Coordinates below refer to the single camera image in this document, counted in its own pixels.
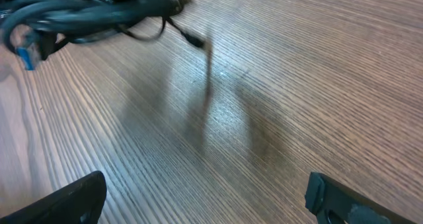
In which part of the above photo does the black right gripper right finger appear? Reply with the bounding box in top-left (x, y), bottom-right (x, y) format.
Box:
top-left (305, 172), bottom-right (412, 224)

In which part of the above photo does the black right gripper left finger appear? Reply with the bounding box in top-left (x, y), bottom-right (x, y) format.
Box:
top-left (1, 170), bottom-right (107, 224)

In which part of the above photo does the black cable with USB-A plug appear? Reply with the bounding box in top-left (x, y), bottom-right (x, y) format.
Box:
top-left (0, 0), bottom-right (194, 71)

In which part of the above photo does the black cable with long plug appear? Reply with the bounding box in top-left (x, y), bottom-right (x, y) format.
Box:
top-left (115, 15), bottom-right (212, 52)

